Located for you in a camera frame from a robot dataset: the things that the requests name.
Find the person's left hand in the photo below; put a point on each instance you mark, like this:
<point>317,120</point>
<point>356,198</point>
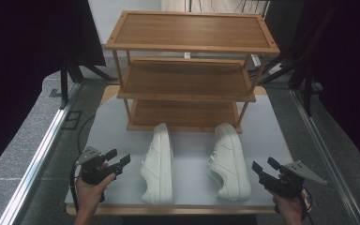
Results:
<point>89,195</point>

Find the dark curtain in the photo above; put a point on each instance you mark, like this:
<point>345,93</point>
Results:
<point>22,62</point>
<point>347,72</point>

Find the white sneaker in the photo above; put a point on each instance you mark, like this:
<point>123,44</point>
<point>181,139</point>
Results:
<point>231,165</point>
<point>158,165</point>

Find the aluminium floor rail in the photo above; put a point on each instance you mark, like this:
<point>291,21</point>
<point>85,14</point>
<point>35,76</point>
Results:
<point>37,159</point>
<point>328,156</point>

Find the white power strip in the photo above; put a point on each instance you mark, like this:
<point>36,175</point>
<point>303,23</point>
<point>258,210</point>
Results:
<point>275,68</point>
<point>256,60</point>

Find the person's right hand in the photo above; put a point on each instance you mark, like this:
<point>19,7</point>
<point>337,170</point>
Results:
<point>290,206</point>

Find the dark floor outlet plate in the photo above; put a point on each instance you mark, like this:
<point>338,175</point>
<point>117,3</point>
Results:
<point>72,120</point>

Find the black metal stand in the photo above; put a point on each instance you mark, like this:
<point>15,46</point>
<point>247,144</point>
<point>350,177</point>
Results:
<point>307,90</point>
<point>64,84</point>

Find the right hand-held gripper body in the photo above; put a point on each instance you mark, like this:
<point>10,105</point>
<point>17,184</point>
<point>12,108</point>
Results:
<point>289,184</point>

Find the wooden three-tier shoe rack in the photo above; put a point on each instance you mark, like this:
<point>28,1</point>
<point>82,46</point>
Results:
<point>187,81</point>

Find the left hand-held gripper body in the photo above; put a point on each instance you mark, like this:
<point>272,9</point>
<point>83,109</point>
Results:
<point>90,170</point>

